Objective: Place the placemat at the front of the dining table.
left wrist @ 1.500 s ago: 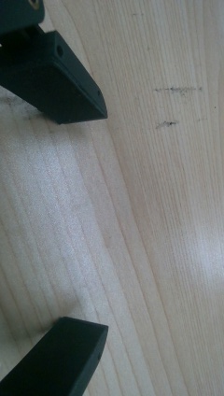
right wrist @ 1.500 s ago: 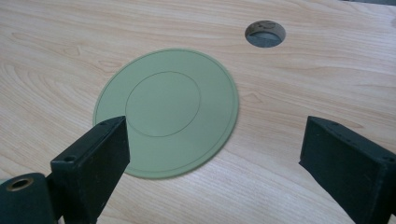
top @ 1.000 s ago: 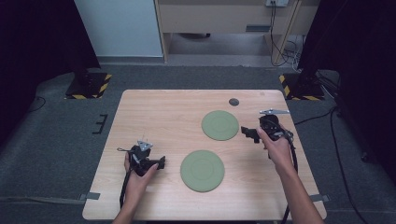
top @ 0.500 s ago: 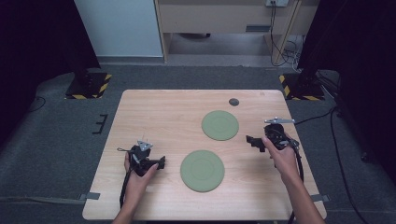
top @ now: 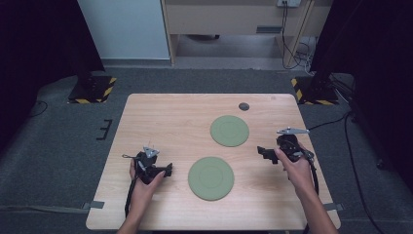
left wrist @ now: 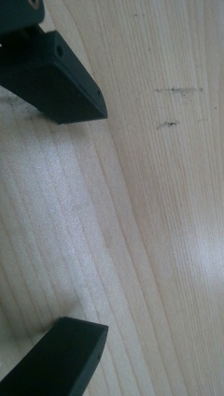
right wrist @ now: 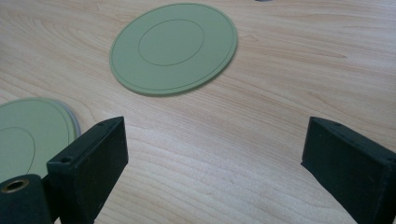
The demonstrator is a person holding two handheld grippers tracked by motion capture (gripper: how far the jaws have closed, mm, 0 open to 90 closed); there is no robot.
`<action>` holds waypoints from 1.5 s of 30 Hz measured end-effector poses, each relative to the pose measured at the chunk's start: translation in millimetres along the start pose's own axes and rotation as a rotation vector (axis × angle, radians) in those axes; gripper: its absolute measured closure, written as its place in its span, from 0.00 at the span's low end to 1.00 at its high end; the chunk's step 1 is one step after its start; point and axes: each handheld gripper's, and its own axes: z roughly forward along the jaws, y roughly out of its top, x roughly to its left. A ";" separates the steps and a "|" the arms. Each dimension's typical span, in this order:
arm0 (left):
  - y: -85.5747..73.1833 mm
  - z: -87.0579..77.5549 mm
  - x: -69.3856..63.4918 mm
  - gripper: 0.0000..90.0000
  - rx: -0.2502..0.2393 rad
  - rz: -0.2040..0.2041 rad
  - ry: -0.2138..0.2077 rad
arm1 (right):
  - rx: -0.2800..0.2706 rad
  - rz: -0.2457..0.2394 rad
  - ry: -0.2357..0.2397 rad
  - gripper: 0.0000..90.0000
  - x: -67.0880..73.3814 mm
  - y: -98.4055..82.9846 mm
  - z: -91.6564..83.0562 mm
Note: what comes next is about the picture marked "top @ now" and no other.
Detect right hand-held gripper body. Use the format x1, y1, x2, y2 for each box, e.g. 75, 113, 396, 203
275, 127, 312, 163

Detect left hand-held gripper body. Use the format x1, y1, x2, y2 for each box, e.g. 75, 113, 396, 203
122, 146, 165, 185

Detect green round plate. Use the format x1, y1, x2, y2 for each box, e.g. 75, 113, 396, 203
187, 156, 236, 202
209, 114, 250, 148

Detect person's left hand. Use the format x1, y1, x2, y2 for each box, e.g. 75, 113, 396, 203
129, 158, 167, 206

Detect person's right hand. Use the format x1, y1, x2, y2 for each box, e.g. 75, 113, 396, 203
274, 146, 316, 193

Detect black yellow striped stand base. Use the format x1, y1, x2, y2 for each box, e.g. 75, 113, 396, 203
290, 75, 340, 106
67, 75, 118, 105

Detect grey tape strip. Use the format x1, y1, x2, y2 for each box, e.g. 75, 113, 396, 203
322, 202, 345, 213
82, 200, 106, 211

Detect dark curtain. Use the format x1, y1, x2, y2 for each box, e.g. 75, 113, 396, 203
309, 0, 413, 193
0, 0, 106, 154

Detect white power strip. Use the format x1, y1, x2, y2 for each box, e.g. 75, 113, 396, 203
276, 0, 303, 9

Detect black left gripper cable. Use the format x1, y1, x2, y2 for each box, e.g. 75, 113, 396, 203
124, 176, 138, 218

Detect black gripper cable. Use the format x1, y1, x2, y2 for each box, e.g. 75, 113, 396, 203
301, 148, 320, 197
124, 176, 138, 218

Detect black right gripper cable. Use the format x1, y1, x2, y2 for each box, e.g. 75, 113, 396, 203
301, 148, 320, 197

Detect black hanging cables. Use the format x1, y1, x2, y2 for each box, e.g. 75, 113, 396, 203
280, 2, 317, 70

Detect thin black floor cable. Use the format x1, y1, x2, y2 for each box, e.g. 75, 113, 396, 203
28, 99, 49, 119

